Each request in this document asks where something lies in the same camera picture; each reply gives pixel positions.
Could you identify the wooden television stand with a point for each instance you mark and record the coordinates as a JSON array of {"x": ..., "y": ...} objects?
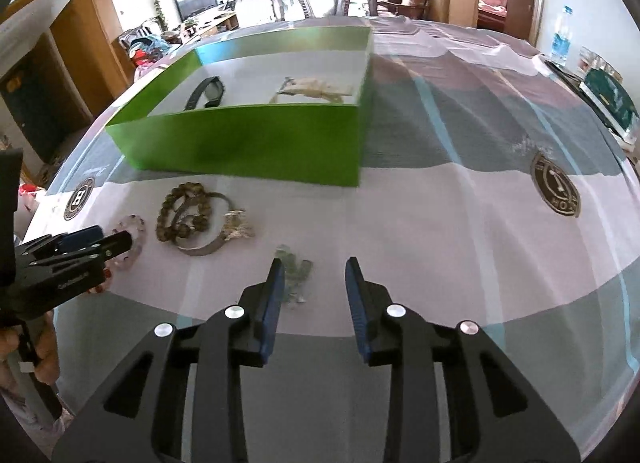
[{"x": 220, "y": 23}]

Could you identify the green bead jewelry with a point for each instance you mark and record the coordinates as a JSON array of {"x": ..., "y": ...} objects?
[{"x": 300, "y": 273}]

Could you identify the silver metal bangle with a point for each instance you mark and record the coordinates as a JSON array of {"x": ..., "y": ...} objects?
[{"x": 200, "y": 250}]

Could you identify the person's left hand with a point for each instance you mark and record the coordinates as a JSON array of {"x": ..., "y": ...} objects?
[{"x": 47, "y": 353}]

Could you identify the plastic water bottle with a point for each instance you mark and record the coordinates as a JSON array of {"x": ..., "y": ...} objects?
[{"x": 561, "y": 43}]

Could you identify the pile of clothes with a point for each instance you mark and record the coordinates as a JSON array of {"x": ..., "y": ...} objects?
[{"x": 145, "y": 48}]

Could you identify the green and white carton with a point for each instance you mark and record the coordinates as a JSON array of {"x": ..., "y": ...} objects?
[{"x": 607, "y": 93}]

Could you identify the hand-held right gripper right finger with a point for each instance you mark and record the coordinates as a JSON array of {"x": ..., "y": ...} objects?
[{"x": 356, "y": 303}]

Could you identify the printed tablecloth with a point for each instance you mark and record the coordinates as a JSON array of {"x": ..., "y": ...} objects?
[{"x": 450, "y": 253}]

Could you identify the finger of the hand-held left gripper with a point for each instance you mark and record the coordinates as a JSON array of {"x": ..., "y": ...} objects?
[
  {"x": 112, "y": 245},
  {"x": 80, "y": 238}
]

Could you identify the green cardboard box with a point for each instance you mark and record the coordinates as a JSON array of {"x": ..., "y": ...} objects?
[{"x": 250, "y": 148}]

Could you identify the person's left forearm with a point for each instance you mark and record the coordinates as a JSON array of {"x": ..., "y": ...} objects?
[{"x": 22, "y": 410}]

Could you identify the clear plastic container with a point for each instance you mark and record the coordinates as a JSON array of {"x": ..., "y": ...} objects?
[{"x": 597, "y": 60}]

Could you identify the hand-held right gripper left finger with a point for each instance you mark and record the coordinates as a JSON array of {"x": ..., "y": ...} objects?
[{"x": 274, "y": 303}]

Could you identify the grey clip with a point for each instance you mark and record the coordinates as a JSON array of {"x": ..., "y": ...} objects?
[{"x": 210, "y": 93}]

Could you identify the wooden cabinet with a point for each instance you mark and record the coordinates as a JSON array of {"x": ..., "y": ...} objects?
[{"x": 95, "y": 33}]

